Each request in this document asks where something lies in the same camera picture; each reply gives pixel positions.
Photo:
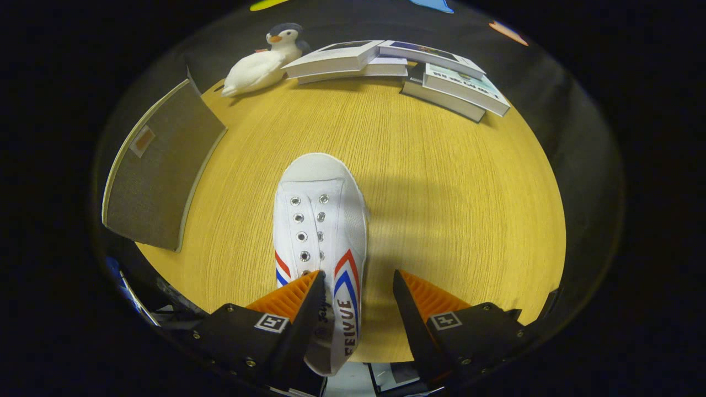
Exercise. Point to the grey fabric storage box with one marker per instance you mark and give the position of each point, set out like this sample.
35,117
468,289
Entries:
160,176

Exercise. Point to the book with blue photo cover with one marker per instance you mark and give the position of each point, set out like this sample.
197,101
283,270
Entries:
430,55

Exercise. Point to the penguin plush toy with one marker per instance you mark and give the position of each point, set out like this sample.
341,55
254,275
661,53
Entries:
284,36

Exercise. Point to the white striped canvas shoe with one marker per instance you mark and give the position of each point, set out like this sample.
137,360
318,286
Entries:
320,220

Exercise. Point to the white plush toy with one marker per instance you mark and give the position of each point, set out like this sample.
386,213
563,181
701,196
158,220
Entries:
253,71

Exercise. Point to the plain white book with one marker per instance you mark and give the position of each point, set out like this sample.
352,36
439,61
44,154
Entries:
358,71

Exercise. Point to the pale teal cover book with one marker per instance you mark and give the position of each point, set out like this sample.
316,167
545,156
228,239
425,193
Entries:
469,88

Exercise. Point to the dark grey book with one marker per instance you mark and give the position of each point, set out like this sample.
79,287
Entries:
441,100

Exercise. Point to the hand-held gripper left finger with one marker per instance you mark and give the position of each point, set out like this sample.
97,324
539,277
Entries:
303,331

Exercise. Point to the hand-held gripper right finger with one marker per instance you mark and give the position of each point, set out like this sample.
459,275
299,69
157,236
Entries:
419,336

